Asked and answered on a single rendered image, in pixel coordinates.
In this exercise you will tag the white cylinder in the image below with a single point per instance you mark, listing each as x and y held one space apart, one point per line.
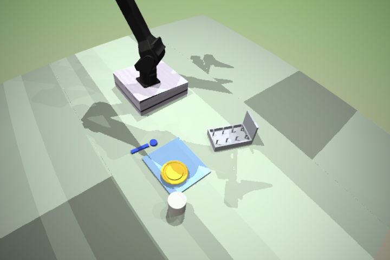
177 203

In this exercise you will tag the light blue flat square mat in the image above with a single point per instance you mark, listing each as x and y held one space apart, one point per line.
176 150

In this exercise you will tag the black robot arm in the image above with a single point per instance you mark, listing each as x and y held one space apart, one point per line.
151 49

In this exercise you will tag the grey dish rack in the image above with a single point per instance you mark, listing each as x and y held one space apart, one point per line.
232 136

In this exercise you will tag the yellow round plate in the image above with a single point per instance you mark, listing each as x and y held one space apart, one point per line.
174 172

